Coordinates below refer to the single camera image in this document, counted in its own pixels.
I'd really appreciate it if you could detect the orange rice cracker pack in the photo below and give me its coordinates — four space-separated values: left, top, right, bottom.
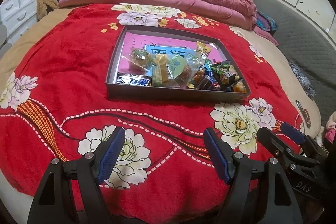
232 81 247 93

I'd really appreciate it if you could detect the green black snack pack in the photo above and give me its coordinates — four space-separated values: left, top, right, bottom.
210 60 243 91

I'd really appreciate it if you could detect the blue Oreo cookie pack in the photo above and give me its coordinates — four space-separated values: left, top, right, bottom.
204 59 221 91

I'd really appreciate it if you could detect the yellow blue cone snack pack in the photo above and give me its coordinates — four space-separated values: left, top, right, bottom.
187 41 211 89

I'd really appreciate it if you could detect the yellow small biscuit pack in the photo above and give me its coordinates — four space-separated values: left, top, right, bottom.
151 54 179 88

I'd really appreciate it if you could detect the Snickers chocolate bar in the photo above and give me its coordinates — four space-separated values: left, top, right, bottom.
116 73 152 86

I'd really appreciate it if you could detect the clear pastry pack green label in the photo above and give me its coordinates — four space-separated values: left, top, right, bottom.
121 48 154 73

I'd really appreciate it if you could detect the grey padded headboard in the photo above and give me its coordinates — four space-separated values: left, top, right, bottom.
253 0 335 124

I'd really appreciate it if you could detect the grey shallow box tray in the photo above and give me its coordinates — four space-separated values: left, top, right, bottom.
106 25 251 103

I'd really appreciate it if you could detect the blue purple clothing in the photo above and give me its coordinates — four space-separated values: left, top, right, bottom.
256 11 277 35

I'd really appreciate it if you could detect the white drawer cabinet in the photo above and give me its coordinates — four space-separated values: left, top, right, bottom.
1 0 37 45

